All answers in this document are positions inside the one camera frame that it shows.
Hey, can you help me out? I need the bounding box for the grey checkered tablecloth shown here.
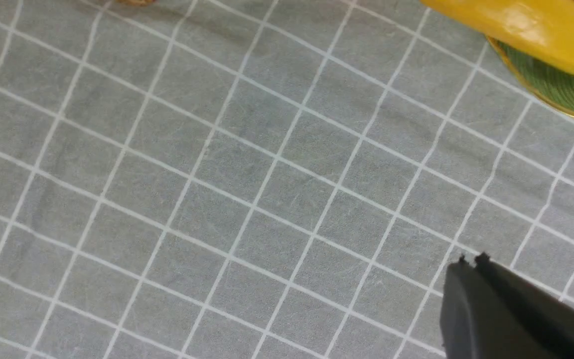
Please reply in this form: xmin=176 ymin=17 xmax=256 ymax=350
xmin=0 ymin=0 xmax=574 ymax=359

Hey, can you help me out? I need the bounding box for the yellow toy banana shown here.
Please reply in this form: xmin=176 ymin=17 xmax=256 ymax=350
xmin=424 ymin=0 xmax=574 ymax=75

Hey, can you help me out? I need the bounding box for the green glass leaf plate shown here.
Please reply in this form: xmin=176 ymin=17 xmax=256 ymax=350
xmin=487 ymin=36 xmax=574 ymax=117

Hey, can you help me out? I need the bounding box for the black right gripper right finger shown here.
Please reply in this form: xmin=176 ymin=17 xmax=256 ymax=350
xmin=475 ymin=253 xmax=574 ymax=359

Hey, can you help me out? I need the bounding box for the brown toy potato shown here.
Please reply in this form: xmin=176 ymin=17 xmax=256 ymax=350
xmin=118 ymin=0 xmax=155 ymax=6

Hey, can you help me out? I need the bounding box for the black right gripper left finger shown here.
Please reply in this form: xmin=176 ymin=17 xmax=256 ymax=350
xmin=439 ymin=256 xmax=532 ymax=359

